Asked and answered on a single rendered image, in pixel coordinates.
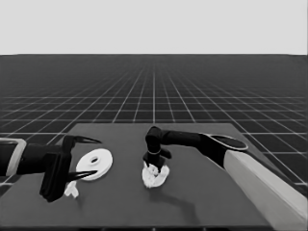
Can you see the large thick white disc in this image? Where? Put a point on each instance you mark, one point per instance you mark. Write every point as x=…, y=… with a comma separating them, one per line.
x=104, y=163

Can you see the small white T-shaped piece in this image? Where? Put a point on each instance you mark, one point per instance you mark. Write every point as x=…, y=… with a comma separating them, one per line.
x=72, y=192

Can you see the white round carrier with pins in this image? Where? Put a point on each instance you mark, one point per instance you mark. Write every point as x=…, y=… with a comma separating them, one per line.
x=160, y=182

